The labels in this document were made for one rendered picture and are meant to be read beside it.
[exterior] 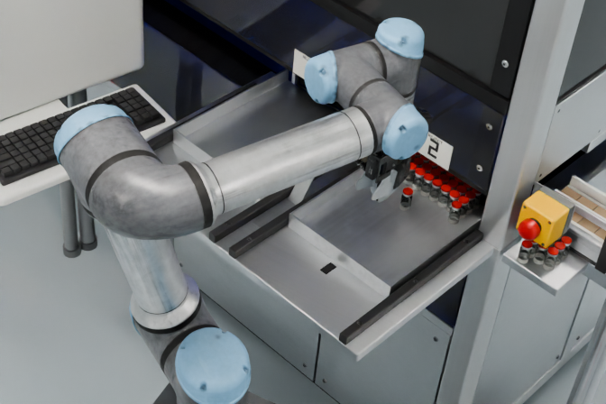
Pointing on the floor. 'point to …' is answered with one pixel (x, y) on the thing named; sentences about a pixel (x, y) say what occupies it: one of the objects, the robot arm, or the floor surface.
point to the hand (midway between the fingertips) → (381, 193)
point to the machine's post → (518, 160)
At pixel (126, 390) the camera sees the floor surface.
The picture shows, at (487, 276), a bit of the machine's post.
